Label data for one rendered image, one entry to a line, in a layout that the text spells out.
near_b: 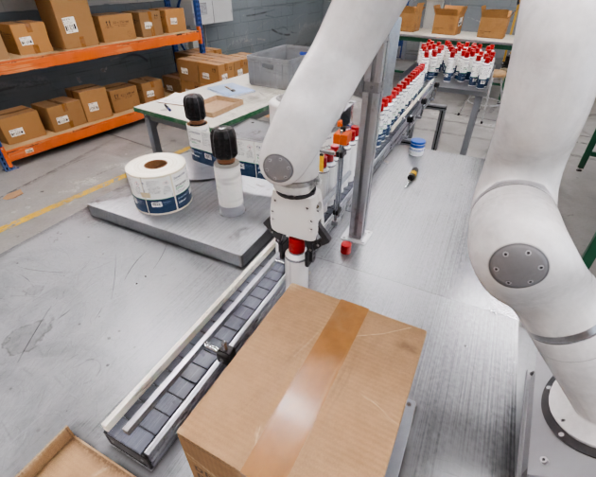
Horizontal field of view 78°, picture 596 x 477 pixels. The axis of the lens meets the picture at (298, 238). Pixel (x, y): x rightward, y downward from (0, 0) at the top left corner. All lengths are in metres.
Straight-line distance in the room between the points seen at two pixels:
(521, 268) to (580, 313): 0.16
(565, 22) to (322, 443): 0.54
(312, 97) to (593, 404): 0.63
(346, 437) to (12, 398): 0.76
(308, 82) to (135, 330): 0.76
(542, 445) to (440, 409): 0.19
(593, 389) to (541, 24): 0.52
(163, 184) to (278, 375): 0.91
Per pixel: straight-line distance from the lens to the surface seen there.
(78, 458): 0.90
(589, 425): 0.82
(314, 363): 0.56
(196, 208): 1.37
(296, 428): 0.51
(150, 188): 1.33
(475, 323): 1.09
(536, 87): 0.54
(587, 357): 0.71
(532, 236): 0.53
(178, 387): 0.85
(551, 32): 0.54
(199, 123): 1.59
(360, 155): 1.13
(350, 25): 0.56
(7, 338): 1.20
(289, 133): 0.53
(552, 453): 0.82
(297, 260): 0.76
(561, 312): 0.65
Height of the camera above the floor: 1.57
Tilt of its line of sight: 36 degrees down
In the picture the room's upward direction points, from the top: straight up
